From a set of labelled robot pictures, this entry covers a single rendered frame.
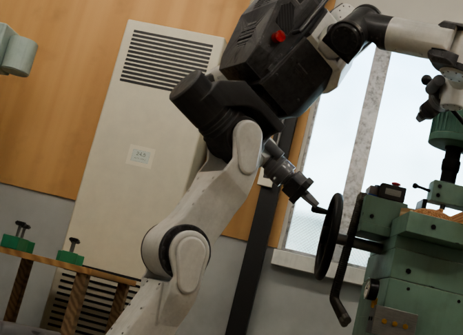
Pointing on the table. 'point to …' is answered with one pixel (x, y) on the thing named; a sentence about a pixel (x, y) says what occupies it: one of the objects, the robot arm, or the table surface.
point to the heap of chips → (433, 213)
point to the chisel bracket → (446, 195)
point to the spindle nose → (450, 163)
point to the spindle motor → (446, 131)
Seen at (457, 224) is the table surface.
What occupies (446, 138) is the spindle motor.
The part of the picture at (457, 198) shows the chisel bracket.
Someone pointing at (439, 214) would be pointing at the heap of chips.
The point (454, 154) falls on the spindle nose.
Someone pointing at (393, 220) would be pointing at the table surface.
